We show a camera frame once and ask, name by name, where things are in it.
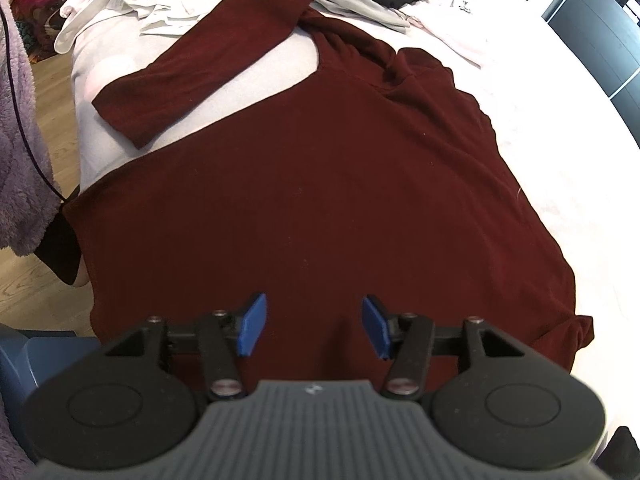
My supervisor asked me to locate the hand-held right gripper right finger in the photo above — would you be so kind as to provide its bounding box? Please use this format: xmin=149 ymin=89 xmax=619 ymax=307
xmin=362 ymin=294 xmax=528 ymax=402

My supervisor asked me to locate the pale pink garment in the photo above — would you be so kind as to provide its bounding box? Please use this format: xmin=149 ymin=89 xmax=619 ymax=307
xmin=407 ymin=4 xmax=489 ymax=69

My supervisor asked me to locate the black cable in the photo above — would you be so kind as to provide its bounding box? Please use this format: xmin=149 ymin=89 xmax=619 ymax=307
xmin=0 ymin=6 xmax=67 ymax=203

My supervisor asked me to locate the maroon sweater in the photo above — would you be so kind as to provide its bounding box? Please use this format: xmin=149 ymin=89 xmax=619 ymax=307
xmin=62 ymin=0 xmax=597 ymax=397

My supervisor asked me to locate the dark sliding wardrobe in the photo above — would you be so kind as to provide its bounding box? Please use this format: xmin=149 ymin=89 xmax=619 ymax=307
xmin=539 ymin=0 xmax=640 ymax=149

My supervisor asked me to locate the black pouch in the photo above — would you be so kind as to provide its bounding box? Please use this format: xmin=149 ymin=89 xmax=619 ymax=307
xmin=37 ymin=195 xmax=84 ymax=287

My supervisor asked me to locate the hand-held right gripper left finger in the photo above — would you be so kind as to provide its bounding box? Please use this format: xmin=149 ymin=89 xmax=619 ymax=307
xmin=106 ymin=292 xmax=267 ymax=402

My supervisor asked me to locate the grey garment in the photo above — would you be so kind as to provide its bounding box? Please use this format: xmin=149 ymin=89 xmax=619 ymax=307
xmin=304 ymin=0 xmax=409 ymax=34

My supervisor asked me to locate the blue plastic chair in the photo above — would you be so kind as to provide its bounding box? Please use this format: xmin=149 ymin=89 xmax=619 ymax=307
xmin=0 ymin=324 xmax=104 ymax=480

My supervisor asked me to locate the purple fleece robe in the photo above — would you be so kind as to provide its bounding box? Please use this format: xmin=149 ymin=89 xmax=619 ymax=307
xmin=0 ymin=0 xmax=64 ymax=257

